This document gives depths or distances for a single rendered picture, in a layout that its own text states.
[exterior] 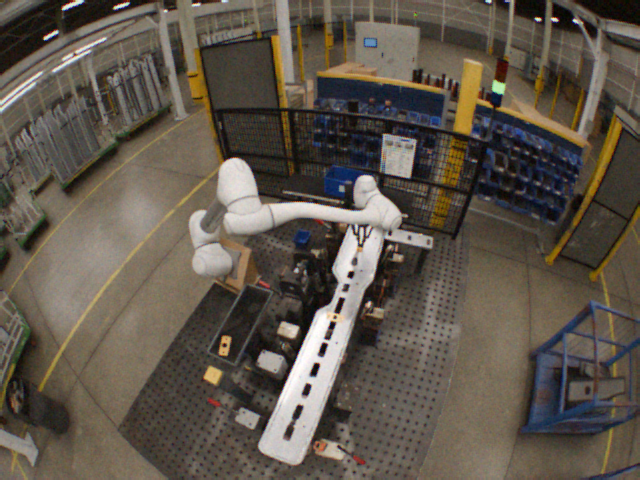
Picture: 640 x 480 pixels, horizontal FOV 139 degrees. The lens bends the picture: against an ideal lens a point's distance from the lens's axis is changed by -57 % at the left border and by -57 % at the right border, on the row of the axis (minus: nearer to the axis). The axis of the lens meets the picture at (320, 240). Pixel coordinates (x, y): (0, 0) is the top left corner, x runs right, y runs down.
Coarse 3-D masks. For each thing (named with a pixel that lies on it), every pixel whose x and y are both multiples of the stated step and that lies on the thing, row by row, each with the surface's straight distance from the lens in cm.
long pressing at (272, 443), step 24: (336, 264) 149; (360, 264) 150; (360, 288) 141; (312, 336) 128; (336, 336) 128; (312, 360) 124; (336, 360) 124; (288, 384) 122; (312, 384) 121; (288, 408) 120; (312, 408) 119; (264, 432) 121; (312, 432) 118; (288, 456) 119
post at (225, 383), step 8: (216, 368) 117; (224, 376) 116; (216, 384) 115; (224, 384) 119; (232, 384) 127; (232, 392) 131; (240, 392) 139; (248, 392) 156; (240, 400) 149; (248, 400) 154
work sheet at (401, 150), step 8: (384, 136) 176; (392, 136) 175; (400, 136) 175; (384, 144) 179; (392, 144) 178; (400, 144) 177; (408, 144) 176; (416, 144) 176; (384, 152) 181; (392, 152) 180; (400, 152) 180; (408, 152) 179; (384, 160) 184; (392, 160) 183; (400, 160) 182; (408, 160) 182; (392, 168) 186; (400, 168) 185; (408, 168) 185; (400, 176) 189; (408, 176) 188
